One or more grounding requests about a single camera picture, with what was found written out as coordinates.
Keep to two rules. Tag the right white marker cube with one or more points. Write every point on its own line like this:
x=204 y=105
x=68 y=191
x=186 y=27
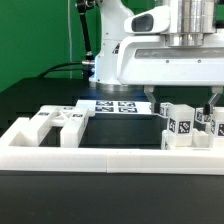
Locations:
x=199 y=115

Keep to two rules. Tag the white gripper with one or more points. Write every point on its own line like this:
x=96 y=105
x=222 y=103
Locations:
x=170 y=47

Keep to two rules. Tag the left white marker cube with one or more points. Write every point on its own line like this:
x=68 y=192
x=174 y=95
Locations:
x=164 y=107

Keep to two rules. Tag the white marker base plate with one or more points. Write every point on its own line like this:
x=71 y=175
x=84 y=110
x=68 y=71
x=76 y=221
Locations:
x=116 y=107

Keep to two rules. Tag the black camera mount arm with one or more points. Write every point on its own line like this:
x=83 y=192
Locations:
x=82 y=7

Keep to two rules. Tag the white chair seat part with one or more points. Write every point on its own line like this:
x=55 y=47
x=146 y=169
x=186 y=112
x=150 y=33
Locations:
x=198 y=140

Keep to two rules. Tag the white marker cube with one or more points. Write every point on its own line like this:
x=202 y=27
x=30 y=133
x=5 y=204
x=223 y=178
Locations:
x=199 y=115
x=164 y=107

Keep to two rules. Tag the white U-shaped boundary frame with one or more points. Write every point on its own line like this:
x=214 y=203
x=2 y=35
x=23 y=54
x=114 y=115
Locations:
x=15 y=157

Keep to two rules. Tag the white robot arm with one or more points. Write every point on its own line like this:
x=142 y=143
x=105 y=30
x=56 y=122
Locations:
x=113 y=16

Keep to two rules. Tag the white chair back part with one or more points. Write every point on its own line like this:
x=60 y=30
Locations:
x=71 y=120

